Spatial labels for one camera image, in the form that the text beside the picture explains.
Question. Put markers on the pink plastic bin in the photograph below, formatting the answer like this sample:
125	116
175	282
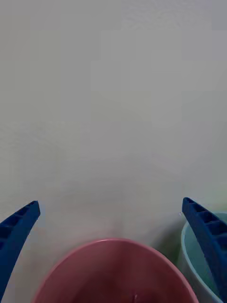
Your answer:
113	272

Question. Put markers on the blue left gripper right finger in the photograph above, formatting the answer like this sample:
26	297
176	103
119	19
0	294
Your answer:
210	239

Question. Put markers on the pale blue plastic bin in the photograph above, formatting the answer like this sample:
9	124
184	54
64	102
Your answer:
196	258

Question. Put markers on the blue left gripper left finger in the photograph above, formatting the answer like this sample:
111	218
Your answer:
14	236

